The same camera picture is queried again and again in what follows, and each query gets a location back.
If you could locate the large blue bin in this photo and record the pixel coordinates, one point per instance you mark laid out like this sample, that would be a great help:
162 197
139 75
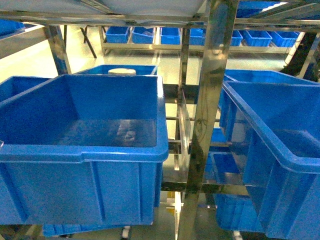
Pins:
83 149
274 135

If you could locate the large blue bin left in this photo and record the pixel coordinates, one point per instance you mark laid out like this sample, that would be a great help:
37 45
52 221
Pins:
83 149

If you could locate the large blue bin right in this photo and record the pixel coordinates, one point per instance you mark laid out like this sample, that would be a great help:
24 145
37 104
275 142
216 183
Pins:
274 135

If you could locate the stainless steel upright post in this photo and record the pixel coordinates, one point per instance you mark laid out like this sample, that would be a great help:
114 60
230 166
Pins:
221 19

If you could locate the white round lid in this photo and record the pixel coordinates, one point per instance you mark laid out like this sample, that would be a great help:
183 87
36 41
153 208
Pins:
122 71

